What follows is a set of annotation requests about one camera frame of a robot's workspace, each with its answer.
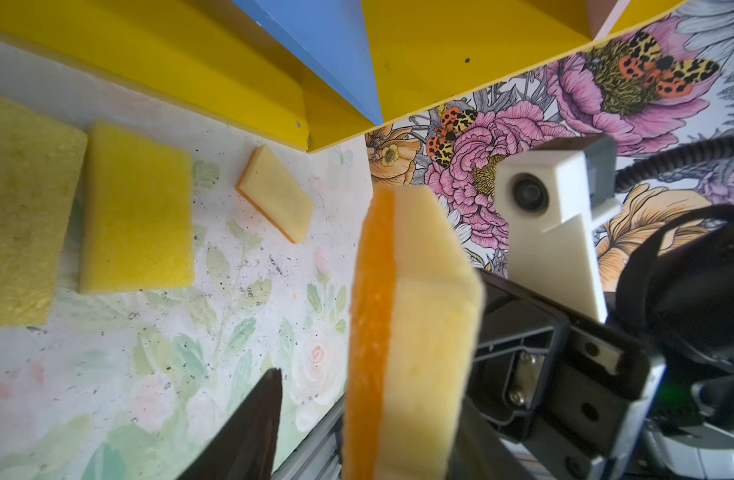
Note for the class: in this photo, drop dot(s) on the floral table mat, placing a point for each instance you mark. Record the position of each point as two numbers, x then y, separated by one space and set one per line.
133 385

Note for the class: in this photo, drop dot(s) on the orange-yellow sponge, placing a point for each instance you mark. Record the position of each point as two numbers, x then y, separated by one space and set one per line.
416 309
274 192

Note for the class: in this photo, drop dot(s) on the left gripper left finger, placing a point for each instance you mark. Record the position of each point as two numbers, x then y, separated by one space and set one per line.
245 446

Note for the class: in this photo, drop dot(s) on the yellow shelf with coloured boards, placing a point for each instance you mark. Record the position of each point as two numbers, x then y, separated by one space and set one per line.
311 74

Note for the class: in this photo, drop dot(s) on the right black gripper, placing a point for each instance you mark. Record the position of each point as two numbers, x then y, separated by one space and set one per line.
647 394

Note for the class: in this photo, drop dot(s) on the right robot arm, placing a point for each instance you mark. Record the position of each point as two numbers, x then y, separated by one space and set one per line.
647 394

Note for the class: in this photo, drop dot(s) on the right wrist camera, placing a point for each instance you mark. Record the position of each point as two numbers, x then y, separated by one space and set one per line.
553 197

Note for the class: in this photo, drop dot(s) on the aluminium front rail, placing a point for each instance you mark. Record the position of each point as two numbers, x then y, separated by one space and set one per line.
319 455

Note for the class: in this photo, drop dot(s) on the pale yellow textured sponge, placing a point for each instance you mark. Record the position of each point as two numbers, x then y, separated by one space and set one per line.
40 165

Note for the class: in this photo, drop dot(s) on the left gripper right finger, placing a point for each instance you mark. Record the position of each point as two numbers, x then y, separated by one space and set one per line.
478 453

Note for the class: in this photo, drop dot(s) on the bright yellow small sponge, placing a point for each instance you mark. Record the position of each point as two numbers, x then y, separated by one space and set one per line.
137 225

